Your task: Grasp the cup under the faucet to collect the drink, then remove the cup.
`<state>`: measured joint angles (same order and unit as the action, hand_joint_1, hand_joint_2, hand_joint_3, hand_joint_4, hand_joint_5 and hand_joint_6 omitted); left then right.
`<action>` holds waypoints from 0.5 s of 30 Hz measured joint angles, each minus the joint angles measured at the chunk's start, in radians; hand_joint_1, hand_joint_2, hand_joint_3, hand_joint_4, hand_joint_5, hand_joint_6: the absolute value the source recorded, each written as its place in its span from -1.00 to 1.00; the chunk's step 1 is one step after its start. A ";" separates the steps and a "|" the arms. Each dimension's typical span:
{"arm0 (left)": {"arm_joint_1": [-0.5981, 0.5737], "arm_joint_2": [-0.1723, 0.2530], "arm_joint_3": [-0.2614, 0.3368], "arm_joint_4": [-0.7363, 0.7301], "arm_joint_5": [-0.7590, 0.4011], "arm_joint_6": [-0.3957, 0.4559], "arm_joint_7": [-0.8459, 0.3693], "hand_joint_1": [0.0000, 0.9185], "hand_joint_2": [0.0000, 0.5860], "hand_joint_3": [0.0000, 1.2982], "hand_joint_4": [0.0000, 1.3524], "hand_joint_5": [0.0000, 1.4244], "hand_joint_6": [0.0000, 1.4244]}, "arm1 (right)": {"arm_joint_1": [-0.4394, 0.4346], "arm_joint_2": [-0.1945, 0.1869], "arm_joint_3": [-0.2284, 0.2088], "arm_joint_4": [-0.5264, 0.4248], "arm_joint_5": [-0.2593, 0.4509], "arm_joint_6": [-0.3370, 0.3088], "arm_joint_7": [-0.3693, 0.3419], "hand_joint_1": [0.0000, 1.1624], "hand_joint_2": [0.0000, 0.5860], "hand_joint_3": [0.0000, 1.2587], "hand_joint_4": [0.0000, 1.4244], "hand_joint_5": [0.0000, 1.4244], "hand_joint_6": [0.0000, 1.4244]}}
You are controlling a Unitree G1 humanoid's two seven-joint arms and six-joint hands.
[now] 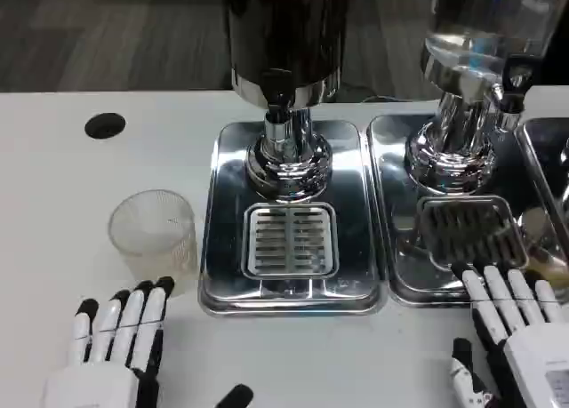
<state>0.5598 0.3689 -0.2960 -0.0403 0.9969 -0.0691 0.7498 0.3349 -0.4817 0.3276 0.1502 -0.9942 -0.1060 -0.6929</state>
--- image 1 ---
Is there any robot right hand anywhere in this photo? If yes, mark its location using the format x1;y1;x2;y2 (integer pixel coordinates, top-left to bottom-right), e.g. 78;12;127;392
448;260;569;408

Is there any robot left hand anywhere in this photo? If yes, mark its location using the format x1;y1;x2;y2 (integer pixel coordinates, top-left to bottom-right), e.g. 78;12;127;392
39;276;255;408

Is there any clear ribbed glass cup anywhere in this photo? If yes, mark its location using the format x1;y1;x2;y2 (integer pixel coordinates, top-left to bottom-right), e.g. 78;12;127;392
108;188;200;299

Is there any steel drain grid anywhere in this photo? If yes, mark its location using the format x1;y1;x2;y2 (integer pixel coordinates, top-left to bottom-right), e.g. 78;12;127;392
415;196;530;272
242;202;341;279

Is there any steel drip tray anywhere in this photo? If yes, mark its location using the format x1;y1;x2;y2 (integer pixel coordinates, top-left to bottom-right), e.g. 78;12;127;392
197;120;389;318
514;117;569;234
366;113;569;309

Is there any black round counter grommet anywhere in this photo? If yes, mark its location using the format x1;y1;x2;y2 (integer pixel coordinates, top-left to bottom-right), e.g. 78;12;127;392
84;113;127;140

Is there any black tap on clear dispenser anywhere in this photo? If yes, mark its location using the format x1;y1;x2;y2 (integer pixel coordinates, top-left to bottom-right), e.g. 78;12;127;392
491;55;535;133

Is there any clear drink dispenser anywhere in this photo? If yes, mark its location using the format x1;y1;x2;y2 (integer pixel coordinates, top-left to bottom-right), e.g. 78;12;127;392
405;0;565;199

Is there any black tap on dark dispenser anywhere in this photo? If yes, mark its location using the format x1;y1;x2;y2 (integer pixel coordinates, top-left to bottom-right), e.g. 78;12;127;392
260;68;297;116

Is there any dark drink dispenser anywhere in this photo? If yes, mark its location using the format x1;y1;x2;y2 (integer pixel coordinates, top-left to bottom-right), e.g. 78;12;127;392
220;0;350;204

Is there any thin cable behind counter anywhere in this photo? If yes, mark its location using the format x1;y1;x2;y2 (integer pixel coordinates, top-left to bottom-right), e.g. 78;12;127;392
363;93;429;104

